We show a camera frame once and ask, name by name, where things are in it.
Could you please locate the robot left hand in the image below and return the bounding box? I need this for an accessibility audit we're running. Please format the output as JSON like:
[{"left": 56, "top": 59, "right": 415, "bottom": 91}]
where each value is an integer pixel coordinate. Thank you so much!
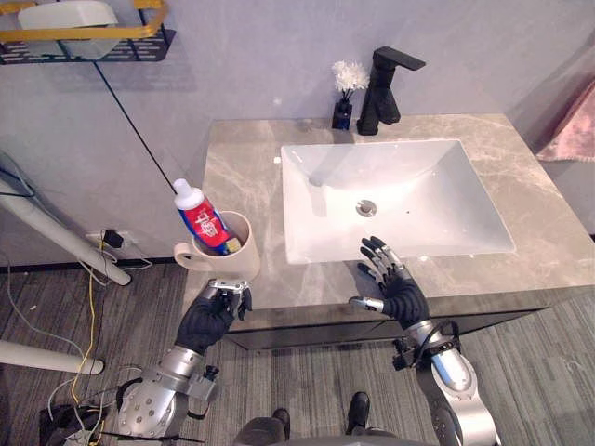
[{"left": 174, "top": 278, "right": 254, "bottom": 356}]

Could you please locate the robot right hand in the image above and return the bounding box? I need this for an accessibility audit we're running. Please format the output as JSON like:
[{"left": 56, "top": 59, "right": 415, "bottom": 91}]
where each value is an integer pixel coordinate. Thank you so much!
[{"left": 348, "top": 235, "right": 431, "bottom": 332}]

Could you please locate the grey marble washtable cabinet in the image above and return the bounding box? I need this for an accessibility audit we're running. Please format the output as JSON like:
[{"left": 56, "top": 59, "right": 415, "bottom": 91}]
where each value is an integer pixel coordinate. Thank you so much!
[{"left": 182, "top": 113, "right": 595, "bottom": 352}]

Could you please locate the beige ceramic mug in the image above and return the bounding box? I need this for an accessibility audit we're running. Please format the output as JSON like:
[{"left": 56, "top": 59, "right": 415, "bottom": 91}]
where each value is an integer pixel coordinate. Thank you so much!
[{"left": 173, "top": 210, "right": 262, "bottom": 282}]

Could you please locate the white rectangular sink basin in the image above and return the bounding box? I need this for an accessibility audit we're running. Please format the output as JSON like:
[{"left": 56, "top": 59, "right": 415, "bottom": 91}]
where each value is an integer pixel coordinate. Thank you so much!
[{"left": 280, "top": 138, "right": 517, "bottom": 266}]

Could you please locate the red white toothpaste tube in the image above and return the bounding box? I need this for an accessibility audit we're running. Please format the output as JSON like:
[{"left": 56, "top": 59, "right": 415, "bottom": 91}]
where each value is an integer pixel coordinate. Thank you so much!
[{"left": 172, "top": 177, "right": 241, "bottom": 256}]

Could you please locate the robot dark foot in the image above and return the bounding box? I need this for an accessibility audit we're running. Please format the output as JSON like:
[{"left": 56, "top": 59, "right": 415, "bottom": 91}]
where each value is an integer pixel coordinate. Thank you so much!
[
  {"left": 345, "top": 391, "right": 371, "bottom": 436},
  {"left": 271, "top": 407, "right": 292, "bottom": 440}
]

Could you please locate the white metal base bar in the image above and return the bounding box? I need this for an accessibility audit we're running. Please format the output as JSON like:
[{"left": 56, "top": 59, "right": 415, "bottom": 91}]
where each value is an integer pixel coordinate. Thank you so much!
[{"left": 0, "top": 338, "right": 105, "bottom": 375}]

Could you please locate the white metal stand leg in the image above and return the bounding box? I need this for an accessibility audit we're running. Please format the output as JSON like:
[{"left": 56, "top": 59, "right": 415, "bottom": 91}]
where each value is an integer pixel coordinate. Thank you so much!
[{"left": 0, "top": 178, "right": 133, "bottom": 287}]

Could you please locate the black faucet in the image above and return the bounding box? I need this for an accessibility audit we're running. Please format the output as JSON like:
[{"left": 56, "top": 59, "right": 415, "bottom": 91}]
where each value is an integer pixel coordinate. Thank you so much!
[{"left": 356, "top": 46, "right": 427, "bottom": 137}]

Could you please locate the black diffuser bottle white flower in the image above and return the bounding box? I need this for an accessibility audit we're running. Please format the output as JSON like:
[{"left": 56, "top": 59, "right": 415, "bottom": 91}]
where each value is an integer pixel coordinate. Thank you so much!
[{"left": 331, "top": 59, "right": 371, "bottom": 131}]

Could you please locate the thin black rod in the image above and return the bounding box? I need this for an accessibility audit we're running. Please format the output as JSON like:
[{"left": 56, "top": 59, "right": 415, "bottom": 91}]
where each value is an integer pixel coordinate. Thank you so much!
[{"left": 94, "top": 62, "right": 179, "bottom": 197}]

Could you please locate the pink towel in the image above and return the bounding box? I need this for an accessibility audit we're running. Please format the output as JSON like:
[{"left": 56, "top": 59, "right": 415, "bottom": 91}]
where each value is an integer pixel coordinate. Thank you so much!
[{"left": 535, "top": 78, "right": 595, "bottom": 163}]

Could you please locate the yellow cable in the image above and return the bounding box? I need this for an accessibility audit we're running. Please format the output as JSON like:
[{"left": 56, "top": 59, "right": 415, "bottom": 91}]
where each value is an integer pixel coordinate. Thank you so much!
[{"left": 70, "top": 236, "right": 104, "bottom": 422}]

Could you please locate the white cable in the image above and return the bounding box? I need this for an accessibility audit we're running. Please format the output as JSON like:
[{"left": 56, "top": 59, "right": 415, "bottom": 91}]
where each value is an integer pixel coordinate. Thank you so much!
[{"left": 7, "top": 264, "right": 89, "bottom": 368}]

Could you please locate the black gold wall shelf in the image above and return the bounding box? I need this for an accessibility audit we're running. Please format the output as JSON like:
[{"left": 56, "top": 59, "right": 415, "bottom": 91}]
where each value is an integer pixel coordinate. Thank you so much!
[{"left": 0, "top": 0, "right": 178, "bottom": 66}]

